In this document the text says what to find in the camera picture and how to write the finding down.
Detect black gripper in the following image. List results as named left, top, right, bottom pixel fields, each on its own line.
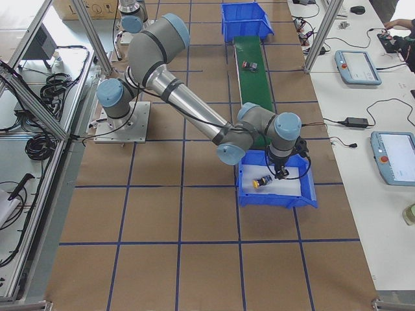
left=267, top=147, right=293, bottom=179

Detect yellow push button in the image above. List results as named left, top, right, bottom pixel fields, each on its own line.
left=252, top=175, right=272, bottom=189

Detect red push button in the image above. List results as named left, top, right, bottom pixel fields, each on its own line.
left=242, top=61, right=257, bottom=72

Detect person hand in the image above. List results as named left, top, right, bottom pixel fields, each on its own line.
left=384, top=19, right=412, bottom=30

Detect white destination foam pad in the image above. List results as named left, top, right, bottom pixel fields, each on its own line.
left=241, top=165, right=301, bottom=196

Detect blue destination bin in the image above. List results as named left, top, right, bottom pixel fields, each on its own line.
left=237, top=150, right=318, bottom=209

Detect black power brick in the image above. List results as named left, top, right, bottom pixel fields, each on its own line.
left=338, top=117, right=370, bottom=128

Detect green conveyor belt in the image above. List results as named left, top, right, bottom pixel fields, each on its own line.
left=232, top=36, right=276, bottom=152

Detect lower teach pendant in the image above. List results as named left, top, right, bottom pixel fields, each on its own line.
left=370, top=131, right=414, bottom=187

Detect teach pendant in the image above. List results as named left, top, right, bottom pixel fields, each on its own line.
left=370, top=131, right=414, bottom=187
left=335, top=50, right=382, bottom=86

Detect upper teach pendant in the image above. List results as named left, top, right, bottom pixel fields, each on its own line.
left=335, top=50, right=382, bottom=86

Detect blue source bin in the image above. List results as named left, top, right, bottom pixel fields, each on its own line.
left=220, top=2, right=275, bottom=42

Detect black computer mouse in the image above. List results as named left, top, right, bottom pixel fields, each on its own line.
left=350, top=5, right=366, bottom=15

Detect cardboard box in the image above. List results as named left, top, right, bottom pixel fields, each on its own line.
left=53, top=0, right=121, bottom=20

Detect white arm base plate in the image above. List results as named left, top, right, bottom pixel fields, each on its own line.
left=93, top=101, right=151, bottom=143

